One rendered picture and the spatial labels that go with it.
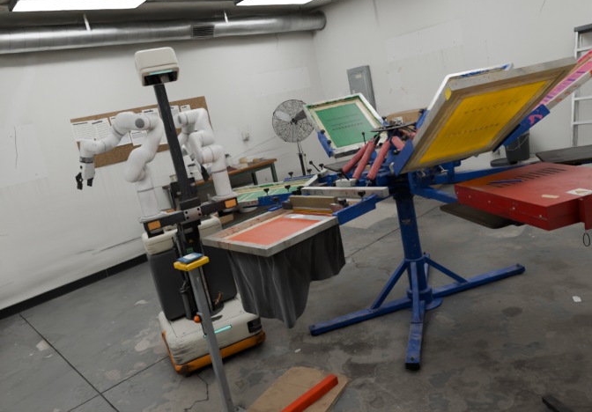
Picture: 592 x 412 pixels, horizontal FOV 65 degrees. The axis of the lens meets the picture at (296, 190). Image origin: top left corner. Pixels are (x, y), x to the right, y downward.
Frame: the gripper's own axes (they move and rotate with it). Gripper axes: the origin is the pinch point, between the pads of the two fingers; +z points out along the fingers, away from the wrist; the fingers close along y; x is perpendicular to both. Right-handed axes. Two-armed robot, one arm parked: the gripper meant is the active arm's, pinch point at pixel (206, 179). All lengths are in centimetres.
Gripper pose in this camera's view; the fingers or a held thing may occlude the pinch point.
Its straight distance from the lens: 314.9
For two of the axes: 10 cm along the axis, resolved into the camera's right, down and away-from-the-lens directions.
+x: -8.6, 4.2, -2.9
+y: -2.4, 1.6, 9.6
